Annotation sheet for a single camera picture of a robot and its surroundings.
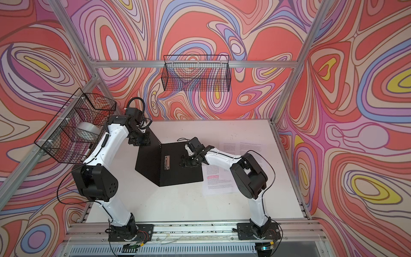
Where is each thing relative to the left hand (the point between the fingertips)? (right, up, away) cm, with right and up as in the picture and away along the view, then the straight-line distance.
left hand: (149, 142), depth 86 cm
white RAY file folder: (+2, -13, +12) cm, 17 cm away
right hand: (+19, -15, +5) cm, 25 cm away
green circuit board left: (-3, -46, -15) cm, 48 cm away
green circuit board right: (+57, -46, -14) cm, 75 cm away
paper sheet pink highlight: (+37, -22, +5) cm, 44 cm away
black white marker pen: (-24, -4, -13) cm, 28 cm away
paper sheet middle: (+47, -4, +18) cm, 51 cm away
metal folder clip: (+7, -13, +10) cm, 18 cm away
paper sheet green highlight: (+71, -3, +19) cm, 73 cm away
